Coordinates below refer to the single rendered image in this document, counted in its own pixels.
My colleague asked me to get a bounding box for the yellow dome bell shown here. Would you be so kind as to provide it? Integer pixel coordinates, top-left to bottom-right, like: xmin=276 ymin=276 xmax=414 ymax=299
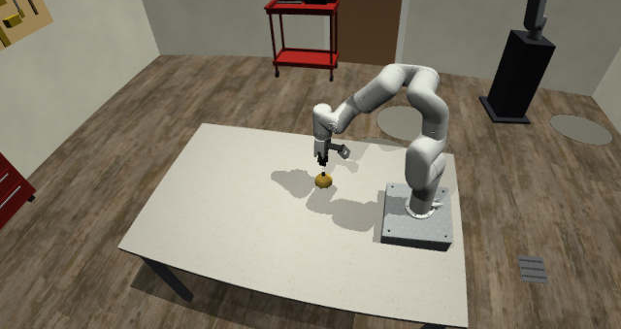
xmin=314 ymin=172 xmax=333 ymax=189

